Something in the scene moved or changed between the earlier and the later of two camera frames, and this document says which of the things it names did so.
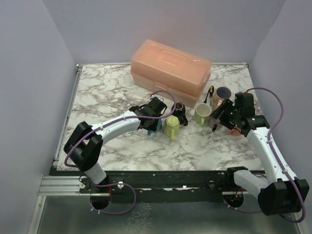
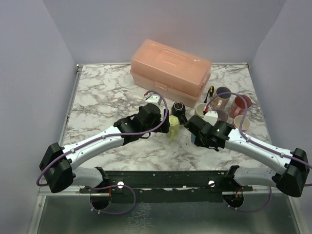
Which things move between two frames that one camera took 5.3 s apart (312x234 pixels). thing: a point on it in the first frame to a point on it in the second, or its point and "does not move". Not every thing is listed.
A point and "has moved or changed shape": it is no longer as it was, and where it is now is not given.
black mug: x=179 y=112 does not move
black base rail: x=157 y=186 does not move
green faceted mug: x=171 y=126 does not move
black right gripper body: x=229 y=117 to x=200 y=142
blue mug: x=159 y=126 has moved or changed shape
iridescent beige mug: x=222 y=94 does not move
